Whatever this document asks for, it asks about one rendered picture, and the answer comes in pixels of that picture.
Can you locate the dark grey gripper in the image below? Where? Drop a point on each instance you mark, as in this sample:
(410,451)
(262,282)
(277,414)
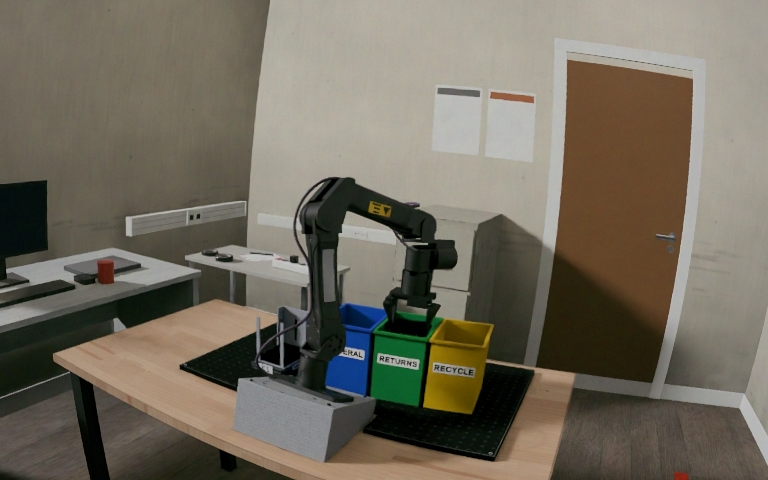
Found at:
(414,292)

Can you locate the blue open-top bin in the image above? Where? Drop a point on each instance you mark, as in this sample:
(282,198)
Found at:
(352,369)

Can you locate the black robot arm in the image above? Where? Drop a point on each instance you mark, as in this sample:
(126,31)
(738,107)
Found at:
(325,331)

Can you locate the green bin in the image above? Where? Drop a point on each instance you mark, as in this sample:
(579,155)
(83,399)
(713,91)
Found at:
(400,362)

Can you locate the yellow open-top bin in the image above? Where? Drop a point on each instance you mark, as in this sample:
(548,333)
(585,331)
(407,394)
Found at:
(455,367)

